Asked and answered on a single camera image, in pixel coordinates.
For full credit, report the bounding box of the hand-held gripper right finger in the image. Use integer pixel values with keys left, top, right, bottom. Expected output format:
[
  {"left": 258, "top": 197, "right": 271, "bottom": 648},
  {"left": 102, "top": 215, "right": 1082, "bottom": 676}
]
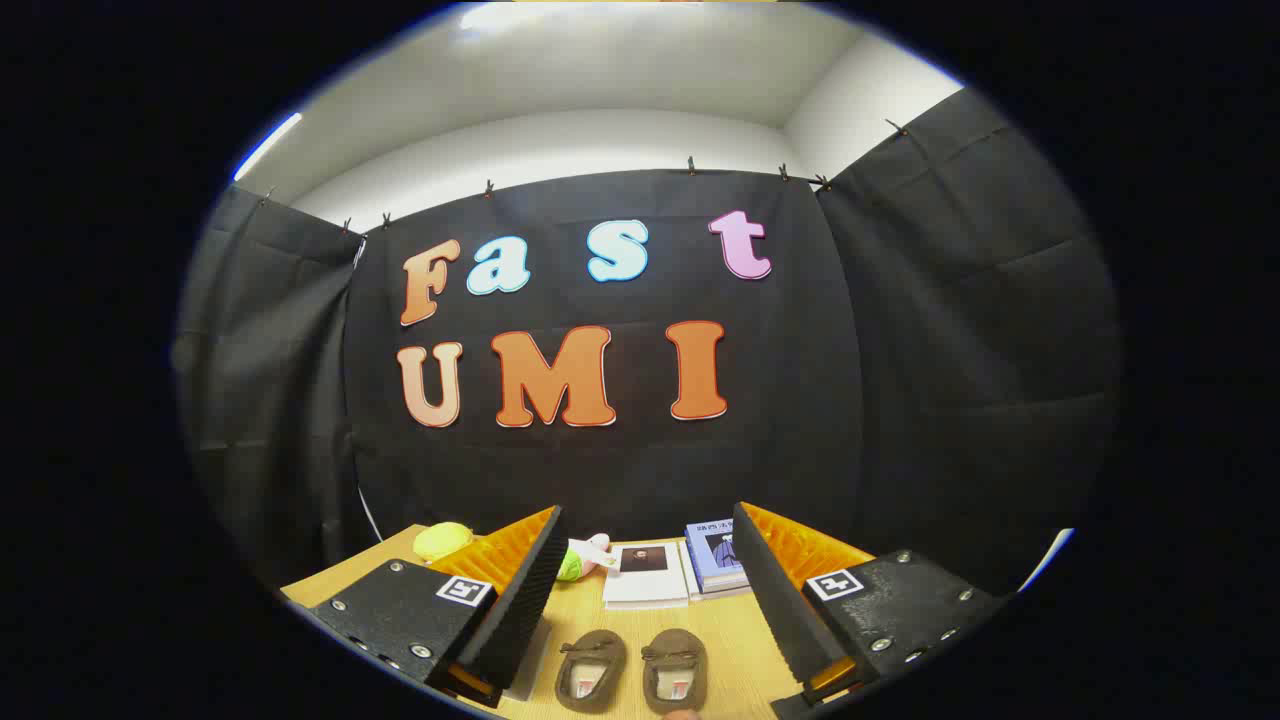
[{"left": 732, "top": 502, "right": 1006, "bottom": 716}]

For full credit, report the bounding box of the white book with dark photo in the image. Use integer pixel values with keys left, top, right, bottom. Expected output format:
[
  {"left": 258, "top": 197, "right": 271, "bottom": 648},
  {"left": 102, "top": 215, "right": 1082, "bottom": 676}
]
[{"left": 602, "top": 541, "right": 691, "bottom": 611}]

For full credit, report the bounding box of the black backdrop cloth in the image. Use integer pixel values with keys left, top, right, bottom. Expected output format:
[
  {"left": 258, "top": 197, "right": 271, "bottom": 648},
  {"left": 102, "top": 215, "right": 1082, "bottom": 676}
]
[{"left": 172, "top": 88, "right": 1121, "bottom": 601}]

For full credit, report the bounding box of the brown fuzzy shoe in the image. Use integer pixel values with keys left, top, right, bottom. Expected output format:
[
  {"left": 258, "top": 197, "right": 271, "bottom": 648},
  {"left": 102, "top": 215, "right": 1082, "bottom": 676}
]
[
  {"left": 553, "top": 628, "right": 628, "bottom": 714},
  {"left": 640, "top": 627, "right": 709, "bottom": 715}
]

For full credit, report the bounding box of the yellow plush toy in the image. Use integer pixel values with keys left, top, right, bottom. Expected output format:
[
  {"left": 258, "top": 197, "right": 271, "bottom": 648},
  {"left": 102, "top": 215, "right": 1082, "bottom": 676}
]
[{"left": 413, "top": 521, "right": 476, "bottom": 563}]

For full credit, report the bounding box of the green and pink plush toy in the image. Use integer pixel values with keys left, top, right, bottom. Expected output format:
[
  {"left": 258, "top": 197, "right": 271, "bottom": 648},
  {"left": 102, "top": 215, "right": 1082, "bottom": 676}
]
[{"left": 556, "top": 533, "right": 613, "bottom": 583}]

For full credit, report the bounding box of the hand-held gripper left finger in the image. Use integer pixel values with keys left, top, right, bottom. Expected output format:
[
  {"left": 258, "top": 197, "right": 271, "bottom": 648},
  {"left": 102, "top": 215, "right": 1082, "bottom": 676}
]
[{"left": 290, "top": 505, "right": 567, "bottom": 709}]

